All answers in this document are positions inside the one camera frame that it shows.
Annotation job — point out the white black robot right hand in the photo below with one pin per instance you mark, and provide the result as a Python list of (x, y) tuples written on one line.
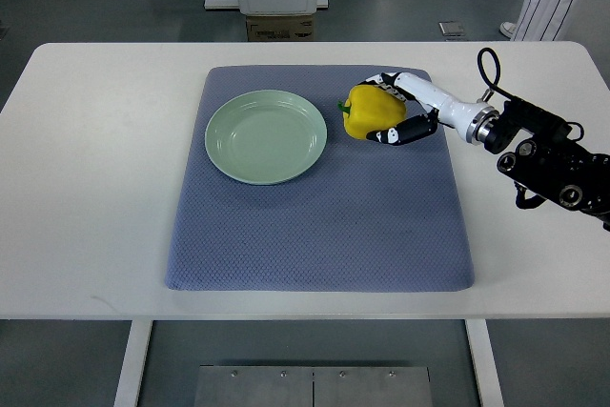
[(472, 121)]

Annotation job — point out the yellow bell pepper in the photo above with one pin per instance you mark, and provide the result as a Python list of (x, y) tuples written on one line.
[(370, 109)]

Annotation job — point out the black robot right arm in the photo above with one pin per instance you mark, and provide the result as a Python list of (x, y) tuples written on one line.
[(541, 152)]

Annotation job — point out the light green plate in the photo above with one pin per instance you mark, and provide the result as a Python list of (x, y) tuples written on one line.
[(265, 137)]

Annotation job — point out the grey floor outlet cover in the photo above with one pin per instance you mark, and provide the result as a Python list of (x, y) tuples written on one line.
[(451, 28)]

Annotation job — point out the white sneaker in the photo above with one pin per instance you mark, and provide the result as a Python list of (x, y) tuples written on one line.
[(507, 29)]

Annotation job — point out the blue quilted mat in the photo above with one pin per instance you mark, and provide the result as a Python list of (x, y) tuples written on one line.
[(365, 218)]

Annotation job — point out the cardboard box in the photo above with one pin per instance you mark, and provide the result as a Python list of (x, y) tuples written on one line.
[(289, 28)]

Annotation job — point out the white table frame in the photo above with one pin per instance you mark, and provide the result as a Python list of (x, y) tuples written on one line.
[(134, 360)]

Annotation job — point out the metal base plate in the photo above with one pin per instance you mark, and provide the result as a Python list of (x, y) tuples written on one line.
[(313, 386)]

